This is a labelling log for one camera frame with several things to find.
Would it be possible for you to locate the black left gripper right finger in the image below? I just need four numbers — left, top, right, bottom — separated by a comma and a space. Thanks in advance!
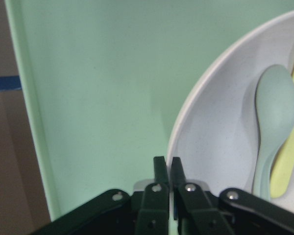
171, 157, 234, 235

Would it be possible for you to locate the white round plate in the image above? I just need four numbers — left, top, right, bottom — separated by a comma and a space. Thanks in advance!
166, 7, 294, 213

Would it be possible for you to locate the pale green spoon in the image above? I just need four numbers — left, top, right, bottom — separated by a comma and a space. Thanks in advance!
253, 65, 294, 201

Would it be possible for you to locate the yellow plastic fork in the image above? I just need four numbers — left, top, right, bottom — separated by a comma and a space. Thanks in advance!
270, 69, 294, 198

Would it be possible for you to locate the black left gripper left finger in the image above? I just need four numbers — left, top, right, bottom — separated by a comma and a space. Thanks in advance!
135, 156, 170, 235

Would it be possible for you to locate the mint green tray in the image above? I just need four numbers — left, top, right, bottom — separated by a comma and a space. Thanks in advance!
5, 0, 294, 220

